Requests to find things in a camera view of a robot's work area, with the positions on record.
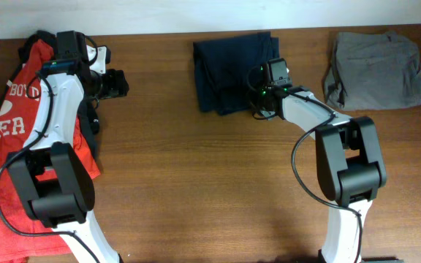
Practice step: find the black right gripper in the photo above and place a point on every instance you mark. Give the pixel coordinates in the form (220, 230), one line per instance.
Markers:
(266, 113)

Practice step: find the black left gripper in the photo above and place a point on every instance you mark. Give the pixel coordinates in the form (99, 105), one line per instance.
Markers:
(117, 84)

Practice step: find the dark teal shorts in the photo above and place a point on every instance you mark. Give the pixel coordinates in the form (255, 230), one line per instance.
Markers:
(221, 67)

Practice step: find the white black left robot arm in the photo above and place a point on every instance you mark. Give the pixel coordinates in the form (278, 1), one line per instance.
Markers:
(52, 184)

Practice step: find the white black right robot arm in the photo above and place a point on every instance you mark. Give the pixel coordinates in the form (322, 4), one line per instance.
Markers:
(349, 165)

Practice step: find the black garment with white trim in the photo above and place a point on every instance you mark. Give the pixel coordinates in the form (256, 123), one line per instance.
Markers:
(90, 120)

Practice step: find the folded grey garment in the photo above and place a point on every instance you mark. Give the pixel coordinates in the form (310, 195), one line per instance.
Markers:
(373, 72)

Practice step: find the red printed t-shirt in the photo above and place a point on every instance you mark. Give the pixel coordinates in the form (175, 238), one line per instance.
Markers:
(17, 115)

